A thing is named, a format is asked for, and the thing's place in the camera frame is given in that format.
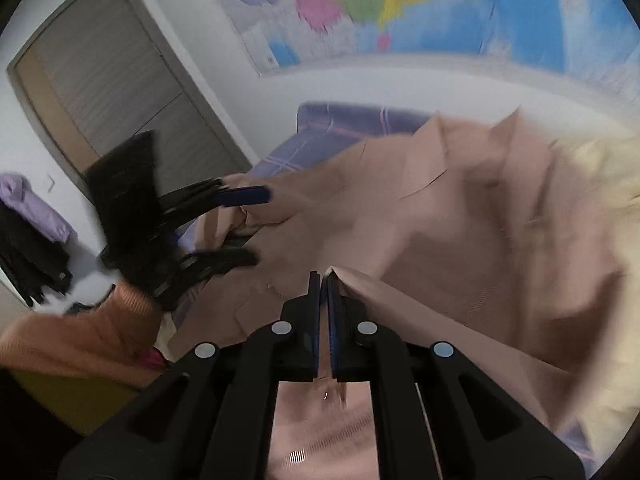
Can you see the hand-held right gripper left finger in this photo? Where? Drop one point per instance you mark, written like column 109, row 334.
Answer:
column 312, row 320

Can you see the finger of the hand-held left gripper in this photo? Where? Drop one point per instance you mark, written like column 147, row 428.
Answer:
column 240, row 195
column 225, row 259

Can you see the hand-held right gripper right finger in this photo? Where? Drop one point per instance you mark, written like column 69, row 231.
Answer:
column 334, row 320

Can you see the beige pink garment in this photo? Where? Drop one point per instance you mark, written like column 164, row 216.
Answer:
column 450, row 240

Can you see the person's left forearm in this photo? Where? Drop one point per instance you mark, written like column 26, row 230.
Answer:
column 75, row 335

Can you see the lilac hanging jacket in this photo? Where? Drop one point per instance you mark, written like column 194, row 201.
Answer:
column 35, row 205

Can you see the black hanging garment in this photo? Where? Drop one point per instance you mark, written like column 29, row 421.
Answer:
column 30, row 260

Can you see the purple plaid bed sheet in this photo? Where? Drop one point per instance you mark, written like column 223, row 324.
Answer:
column 340, row 120

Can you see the grey door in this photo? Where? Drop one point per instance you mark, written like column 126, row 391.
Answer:
column 115, row 60

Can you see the mustard yellow cloth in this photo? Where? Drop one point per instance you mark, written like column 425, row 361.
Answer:
column 75, row 400

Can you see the pale yellow garment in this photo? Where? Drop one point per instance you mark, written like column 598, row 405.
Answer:
column 610, row 185

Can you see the colourful wall map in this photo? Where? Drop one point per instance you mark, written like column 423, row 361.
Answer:
column 450, row 10

